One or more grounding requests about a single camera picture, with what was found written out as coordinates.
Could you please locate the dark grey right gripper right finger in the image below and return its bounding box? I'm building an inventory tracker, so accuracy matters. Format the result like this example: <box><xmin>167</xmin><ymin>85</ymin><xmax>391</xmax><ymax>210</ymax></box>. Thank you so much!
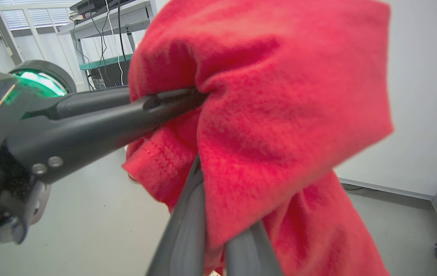
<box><xmin>224</xmin><ymin>220</ymin><xmax>284</xmax><ymax>276</ymax></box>

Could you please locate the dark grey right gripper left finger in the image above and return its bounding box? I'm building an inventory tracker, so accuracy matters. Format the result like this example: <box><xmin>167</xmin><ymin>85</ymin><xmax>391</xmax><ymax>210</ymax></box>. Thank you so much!
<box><xmin>146</xmin><ymin>154</ymin><xmax>208</xmax><ymax>276</ymax></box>

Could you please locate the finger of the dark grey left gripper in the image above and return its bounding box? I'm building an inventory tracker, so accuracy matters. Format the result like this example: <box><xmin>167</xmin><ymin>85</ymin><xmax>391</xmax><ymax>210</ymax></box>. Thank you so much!
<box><xmin>23</xmin><ymin>85</ymin><xmax>144</xmax><ymax>120</ymax></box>
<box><xmin>5</xmin><ymin>87</ymin><xmax>209</xmax><ymax>184</ymax></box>

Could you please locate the red fleece garment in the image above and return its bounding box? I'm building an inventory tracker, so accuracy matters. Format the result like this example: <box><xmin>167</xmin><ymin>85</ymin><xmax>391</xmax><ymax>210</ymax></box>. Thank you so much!
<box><xmin>122</xmin><ymin>0</ymin><xmax>394</xmax><ymax>276</ymax></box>

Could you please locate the black box under table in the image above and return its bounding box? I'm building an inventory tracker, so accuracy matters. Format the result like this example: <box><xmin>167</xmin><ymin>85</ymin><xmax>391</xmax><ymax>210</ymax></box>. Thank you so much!
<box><xmin>89</xmin><ymin>61</ymin><xmax>131</xmax><ymax>90</ymax></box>

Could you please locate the teal shelf board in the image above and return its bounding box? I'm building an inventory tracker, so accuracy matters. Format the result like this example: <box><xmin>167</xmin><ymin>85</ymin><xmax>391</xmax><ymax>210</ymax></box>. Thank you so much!
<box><xmin>79</xmin><ymin>53</ymin><xmax>134</xmax><ymax>71</ymax></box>

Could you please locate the grey metal work table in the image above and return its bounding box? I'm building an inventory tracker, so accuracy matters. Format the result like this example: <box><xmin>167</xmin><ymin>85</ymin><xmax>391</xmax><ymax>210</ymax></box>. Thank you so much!
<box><xmin>57</xmin><ymin>0</ymin><xmax>158</xmax><ymax>91</ymax></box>

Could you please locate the black device on table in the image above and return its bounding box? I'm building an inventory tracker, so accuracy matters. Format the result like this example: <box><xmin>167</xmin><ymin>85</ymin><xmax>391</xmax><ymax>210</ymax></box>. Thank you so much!
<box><xmin>69</xmin><ymin>0</ymin><xmax>134</xmax><ymax>15</ymax></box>

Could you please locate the window blind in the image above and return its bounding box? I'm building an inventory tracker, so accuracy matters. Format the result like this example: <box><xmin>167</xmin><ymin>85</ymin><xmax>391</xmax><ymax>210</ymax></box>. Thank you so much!
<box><xmin>0</xmin><ymin>0</ymin><xmax>74</xmax><ymax>39</ymax></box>

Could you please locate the white hanging cable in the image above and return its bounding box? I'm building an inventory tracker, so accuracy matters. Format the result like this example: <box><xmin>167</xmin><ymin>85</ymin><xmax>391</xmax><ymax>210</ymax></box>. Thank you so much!
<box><xmin>104</xmin><ymin>0</ymin><xmax>125</xmax><ymax>85</ymax></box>

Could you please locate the black hanging cable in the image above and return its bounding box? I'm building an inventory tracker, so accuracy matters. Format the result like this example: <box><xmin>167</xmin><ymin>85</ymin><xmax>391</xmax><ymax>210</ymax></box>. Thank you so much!
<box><xmin>117</xmin><ymin>0</ymin><xmax>128</xmax><ymax>67</ymax></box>
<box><xmin>86</xmin><ymin>0</ymin><xmax>108</xmax><ymax>89</ymax></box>

